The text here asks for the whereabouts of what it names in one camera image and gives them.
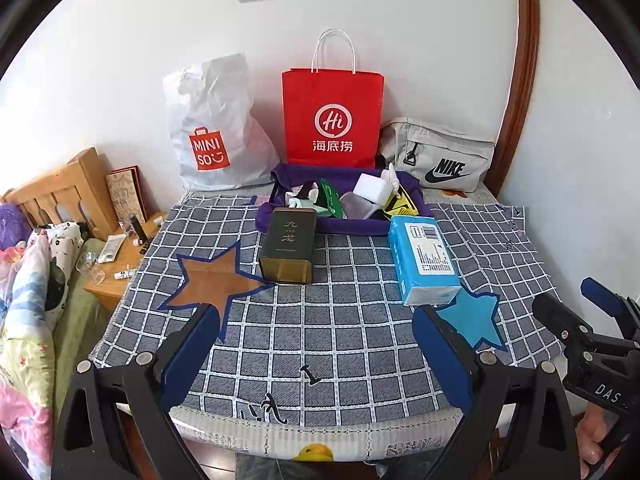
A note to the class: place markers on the green sachet packet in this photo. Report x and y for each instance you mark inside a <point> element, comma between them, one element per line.
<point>333,202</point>

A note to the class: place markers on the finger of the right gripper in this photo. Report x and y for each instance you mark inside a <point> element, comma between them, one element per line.
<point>574,332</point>
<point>625,311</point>

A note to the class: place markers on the clear plastic bag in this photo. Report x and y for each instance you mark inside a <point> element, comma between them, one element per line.
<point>358,208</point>

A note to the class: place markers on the grey Nike waist bag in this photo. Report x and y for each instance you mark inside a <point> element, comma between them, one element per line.
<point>436,156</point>

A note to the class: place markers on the brown wooden door frame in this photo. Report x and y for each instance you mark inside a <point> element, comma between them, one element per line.
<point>521,88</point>

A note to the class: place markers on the duck pattern bedsheet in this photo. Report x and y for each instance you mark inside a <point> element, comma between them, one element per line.
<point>359,443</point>

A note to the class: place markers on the wooden headboard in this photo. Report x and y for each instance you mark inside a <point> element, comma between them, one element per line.
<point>76,191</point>

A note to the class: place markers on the red paper shopping bag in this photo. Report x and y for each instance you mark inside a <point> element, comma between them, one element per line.
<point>332,117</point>

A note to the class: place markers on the yellow black pouch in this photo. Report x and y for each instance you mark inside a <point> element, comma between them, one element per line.
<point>401,204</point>

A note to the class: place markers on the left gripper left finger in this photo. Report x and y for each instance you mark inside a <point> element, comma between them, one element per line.
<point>182,354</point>

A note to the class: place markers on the blue tissue pack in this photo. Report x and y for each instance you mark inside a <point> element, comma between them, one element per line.
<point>424,269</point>

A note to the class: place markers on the white green sock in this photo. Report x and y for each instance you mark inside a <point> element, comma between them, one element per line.
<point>303,196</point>

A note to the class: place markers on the dark green tea tin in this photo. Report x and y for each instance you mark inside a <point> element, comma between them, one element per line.
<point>288,246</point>

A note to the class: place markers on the colourful bedding pile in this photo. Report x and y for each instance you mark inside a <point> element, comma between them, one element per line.
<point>48,324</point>

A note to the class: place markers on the grey checked cloth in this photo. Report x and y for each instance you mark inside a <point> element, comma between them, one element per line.
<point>338,351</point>

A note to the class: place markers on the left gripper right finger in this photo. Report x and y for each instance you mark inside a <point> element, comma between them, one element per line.
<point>451,358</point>

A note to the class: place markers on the wooden nightstand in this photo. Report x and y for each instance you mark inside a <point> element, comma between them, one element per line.
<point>109,291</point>

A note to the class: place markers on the person right hand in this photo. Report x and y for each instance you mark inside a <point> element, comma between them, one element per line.
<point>598,439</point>

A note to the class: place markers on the white tissue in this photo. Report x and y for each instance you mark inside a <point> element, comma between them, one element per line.
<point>389,175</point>

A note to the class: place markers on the blue paper star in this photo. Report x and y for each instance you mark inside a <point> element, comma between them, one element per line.
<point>473,317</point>

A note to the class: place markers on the white Miniso plastic bag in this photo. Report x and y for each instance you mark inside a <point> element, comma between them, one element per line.
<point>220,146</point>

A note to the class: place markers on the brown paper star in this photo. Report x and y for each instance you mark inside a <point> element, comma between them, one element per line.
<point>214,283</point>

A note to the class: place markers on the purple towel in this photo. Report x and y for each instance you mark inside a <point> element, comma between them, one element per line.
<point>344,179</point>

